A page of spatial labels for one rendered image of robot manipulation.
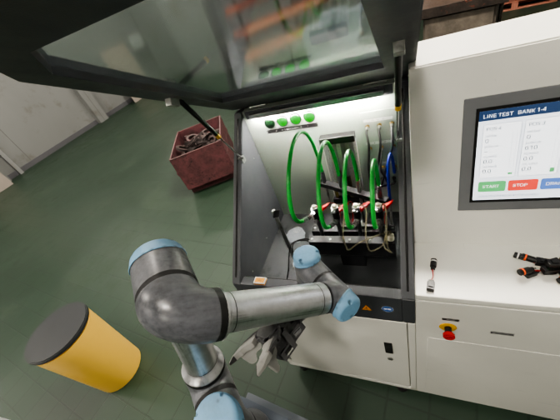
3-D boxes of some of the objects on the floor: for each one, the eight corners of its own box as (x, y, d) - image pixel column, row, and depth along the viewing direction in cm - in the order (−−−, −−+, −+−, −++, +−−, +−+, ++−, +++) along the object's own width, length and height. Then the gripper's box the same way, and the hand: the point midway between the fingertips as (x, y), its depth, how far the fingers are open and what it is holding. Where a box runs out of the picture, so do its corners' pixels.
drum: (127, 335, 240) (69, 294, 201) (155, 352, 219) (97, 312, 180) (87, 383, 218) (13, 348, 179) (113, 408, 196) (37, 375, 157)
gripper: (326, 328, 74) (280, 399, 62) (282, 323, 90) (240, 380, 78) (307, 302, 73) (257, 370, 61) (267, 303, 89) (221, 357, 77)
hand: (240, 367), depth 69 cm, fingers open, 14 cm apart
